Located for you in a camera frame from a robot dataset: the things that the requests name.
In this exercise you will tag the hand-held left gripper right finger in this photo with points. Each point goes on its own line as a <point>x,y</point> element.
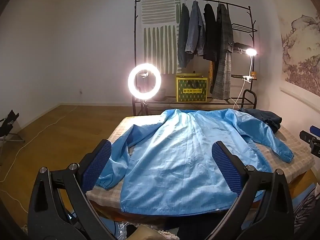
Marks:
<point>225,170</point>

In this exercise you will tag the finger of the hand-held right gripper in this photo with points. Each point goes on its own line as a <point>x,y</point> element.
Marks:
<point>310,145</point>
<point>315,130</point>

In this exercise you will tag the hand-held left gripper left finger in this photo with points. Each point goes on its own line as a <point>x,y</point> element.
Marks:
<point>97,165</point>

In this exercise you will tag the light blue jacket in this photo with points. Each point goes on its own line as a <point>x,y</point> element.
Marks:
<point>175,160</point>

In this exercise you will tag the dark blue clothes pile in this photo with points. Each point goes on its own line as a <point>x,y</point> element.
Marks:
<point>265,118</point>

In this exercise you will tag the black metal clothes rack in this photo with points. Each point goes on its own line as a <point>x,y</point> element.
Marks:
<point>135,30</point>

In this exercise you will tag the beige checkered tablecloth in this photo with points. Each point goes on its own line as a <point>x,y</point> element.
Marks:
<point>297,142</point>

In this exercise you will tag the zebra striped cloth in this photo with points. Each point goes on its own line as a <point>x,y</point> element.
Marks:
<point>307,205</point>

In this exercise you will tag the brown cardboard box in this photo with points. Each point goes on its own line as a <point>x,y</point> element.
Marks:
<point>146,233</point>

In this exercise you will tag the yellow green patterned box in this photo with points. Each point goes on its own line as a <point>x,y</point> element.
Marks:
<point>191,91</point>

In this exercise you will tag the black folding chair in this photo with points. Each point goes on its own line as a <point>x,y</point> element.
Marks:
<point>10,122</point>

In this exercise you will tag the orange wooden item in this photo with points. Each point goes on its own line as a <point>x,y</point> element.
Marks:
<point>211,72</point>

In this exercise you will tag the white clip lamp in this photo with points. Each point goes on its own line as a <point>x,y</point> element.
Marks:
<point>250,52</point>

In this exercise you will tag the grey plaid hanging coat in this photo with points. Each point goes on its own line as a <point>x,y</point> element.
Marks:
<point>222,62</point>

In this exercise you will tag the dark folded cloth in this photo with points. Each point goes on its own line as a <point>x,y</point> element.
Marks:
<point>240,46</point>

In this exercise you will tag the black hanging coat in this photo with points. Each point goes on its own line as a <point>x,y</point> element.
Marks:
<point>210,35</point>

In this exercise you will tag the dark green hanging jacket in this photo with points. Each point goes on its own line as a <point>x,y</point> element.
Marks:
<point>183,35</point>

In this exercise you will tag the hanging denim jacket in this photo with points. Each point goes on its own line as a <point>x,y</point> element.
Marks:
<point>196,30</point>

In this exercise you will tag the landscape wall painting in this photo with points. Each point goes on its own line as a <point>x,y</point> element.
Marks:
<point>305,55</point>

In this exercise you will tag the green striped wall hanging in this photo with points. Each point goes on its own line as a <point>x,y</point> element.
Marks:
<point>157,42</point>

